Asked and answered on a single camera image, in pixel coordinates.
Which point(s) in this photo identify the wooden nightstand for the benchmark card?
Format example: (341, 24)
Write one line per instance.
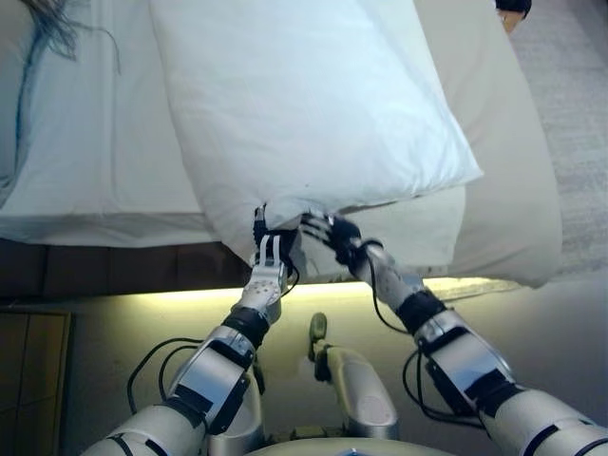
(28, 361)

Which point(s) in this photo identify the silver right robot leg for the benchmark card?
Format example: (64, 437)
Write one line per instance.
(366, 394)

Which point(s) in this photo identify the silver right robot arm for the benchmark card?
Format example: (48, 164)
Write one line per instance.
(465, 361)

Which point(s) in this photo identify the dark right robot foot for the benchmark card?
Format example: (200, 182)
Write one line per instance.
(318, 328)

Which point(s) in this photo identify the large white pillow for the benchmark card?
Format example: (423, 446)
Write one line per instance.
(294, 104)

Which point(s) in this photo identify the silver robot torso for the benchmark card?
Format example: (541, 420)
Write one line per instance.
(313, 449)

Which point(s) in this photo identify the dark wooden furniture piece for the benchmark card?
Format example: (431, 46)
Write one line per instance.
(513, 7)

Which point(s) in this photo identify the brown upholstered bed frame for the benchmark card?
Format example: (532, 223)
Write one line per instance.
(119, 266)

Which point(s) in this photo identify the fringed woven cushion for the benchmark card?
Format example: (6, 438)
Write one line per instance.
(57, 28)

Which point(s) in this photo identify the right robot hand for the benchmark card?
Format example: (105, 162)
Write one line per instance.
(342, 235)

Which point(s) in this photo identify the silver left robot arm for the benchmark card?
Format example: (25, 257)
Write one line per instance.
(214, 375)

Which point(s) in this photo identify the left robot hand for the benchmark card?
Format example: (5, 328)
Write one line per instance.
(273, 247)

